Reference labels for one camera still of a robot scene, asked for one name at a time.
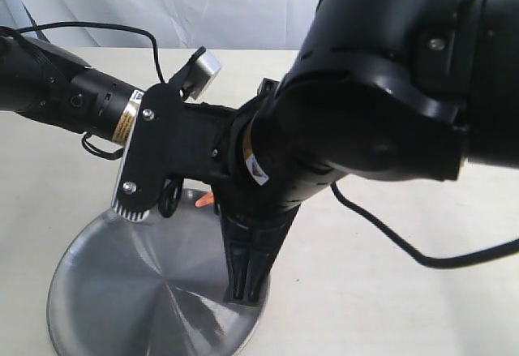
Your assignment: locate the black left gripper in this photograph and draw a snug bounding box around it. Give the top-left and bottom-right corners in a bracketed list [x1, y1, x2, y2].
[109, 82, 240, 223]

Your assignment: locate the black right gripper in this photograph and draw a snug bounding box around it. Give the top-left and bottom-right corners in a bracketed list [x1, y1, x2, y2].
[212, 78, 345, 306]

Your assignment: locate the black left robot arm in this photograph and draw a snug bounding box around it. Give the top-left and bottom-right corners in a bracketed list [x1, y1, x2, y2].
[1, 27, 236, 222]

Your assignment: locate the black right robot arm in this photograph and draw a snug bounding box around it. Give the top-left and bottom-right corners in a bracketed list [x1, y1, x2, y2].
[212, 0, 518, 305]

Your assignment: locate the round steel plate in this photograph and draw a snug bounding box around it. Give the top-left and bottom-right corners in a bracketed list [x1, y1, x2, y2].
[46, 187, 268, 356]

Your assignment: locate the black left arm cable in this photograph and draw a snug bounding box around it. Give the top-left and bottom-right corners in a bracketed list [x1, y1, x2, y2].
[0, 22, 167, 158]

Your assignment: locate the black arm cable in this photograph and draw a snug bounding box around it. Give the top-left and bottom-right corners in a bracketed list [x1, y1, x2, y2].
[0, 22, 167, 158]
[330, 181, 519, 270]

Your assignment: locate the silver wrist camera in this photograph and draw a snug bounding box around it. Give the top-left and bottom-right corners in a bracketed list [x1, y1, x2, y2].
[169, 46, 222, 101]

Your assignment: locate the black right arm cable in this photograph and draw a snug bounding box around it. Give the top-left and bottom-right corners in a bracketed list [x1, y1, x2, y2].
[330, 181, 519, 270]

